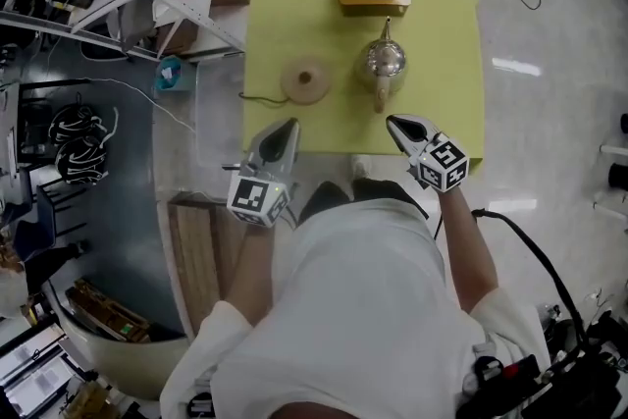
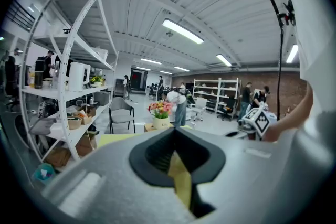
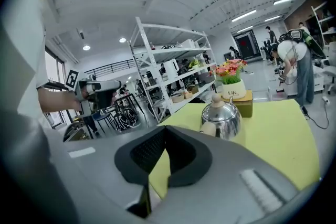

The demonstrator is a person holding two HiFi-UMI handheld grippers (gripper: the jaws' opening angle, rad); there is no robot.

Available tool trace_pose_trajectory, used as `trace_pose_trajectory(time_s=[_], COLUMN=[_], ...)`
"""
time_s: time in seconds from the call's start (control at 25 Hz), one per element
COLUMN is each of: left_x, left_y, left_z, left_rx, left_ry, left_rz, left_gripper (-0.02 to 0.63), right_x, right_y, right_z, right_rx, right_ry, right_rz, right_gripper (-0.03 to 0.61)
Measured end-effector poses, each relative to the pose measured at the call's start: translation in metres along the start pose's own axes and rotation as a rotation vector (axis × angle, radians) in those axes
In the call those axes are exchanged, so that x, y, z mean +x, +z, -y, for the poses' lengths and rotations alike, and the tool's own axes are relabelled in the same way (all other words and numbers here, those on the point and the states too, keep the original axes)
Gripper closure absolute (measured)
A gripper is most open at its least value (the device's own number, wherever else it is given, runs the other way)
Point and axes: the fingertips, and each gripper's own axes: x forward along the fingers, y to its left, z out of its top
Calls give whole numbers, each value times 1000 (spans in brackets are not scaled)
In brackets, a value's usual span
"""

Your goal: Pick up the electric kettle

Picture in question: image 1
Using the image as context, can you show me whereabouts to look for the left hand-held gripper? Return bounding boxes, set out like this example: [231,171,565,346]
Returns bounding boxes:
[223,117,301,229]

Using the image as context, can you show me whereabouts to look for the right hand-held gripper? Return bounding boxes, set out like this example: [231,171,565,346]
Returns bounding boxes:
[386,115,470,194]

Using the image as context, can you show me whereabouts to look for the round wooden kettle base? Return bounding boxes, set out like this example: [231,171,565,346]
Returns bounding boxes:
[279,55,333,107]

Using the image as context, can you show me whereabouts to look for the silver metal kettle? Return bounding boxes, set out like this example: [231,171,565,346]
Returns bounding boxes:
[353,16,409,115]

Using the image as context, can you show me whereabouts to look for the person's left forearm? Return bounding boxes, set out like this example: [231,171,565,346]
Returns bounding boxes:
[224,223,295,325]

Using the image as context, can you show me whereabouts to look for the person's right forearm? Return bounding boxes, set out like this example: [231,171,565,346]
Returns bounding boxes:
[439,188,500,314]

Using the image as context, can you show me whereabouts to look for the table with green cloth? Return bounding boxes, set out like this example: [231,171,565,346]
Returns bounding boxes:
[241,0,487,176]

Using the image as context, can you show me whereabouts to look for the person's right white shoe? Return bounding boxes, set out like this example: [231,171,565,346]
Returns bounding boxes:
[349,154,373,182]

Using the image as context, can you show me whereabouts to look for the clear plastic storage box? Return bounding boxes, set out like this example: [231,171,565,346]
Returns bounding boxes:
[193,58,246,166]

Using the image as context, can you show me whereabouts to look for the person's black trousers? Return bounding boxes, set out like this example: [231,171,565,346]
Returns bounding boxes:
[297,178,429,227]

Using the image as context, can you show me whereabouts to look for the teal waste bin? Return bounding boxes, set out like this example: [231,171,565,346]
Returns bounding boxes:
[155,55,196,93]

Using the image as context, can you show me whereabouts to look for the wooden plank bench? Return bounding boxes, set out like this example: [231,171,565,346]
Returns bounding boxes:
[166,198,251,340]

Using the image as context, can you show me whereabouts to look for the flat brown cardboard box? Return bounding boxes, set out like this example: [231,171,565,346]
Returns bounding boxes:
[156,17,200,58]

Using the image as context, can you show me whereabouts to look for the person's white shirt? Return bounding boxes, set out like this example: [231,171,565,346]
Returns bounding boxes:
[159,199,553,419]

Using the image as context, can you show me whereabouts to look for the grey fabric bag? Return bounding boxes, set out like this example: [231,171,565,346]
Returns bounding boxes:
[117,7,158,53]

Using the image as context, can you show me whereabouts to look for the black white patterned bag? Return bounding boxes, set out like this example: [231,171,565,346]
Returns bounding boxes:
[54,134,109,186]
[47,105,107,143]

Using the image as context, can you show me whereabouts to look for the round white black appliance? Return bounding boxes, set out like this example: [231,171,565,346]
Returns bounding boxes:
[79,36,132,64]

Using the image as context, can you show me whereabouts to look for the white stand with black feet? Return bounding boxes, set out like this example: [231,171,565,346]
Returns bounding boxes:
[593,112,628,225]

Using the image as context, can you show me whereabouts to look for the brown wooden crate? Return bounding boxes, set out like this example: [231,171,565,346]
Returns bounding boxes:
[65,279,153,344]

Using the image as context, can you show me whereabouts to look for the dark blue chair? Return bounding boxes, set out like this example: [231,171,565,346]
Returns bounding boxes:
[14,181,90,256]

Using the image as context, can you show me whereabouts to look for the curved cream counter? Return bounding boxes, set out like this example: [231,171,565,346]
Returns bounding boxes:
[41,279,193,401]

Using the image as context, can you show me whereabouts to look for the black waist pack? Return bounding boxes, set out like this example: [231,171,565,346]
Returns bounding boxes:
[455,323,628,419]

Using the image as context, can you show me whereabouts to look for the thin dark wire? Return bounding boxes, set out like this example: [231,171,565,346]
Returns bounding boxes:
[237,90,291,107]

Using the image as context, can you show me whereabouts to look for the white floor cable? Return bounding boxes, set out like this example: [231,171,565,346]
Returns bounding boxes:
[84,76,198,134]

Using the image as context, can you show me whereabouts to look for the thick black cable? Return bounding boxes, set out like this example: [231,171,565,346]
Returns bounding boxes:
[470,208,593,352]

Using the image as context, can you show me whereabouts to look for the black strap clip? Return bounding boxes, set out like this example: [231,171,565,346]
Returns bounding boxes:
[185,391,217,416]

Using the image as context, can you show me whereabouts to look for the white top black frame table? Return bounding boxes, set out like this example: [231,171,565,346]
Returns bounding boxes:
[0,78,94,183]

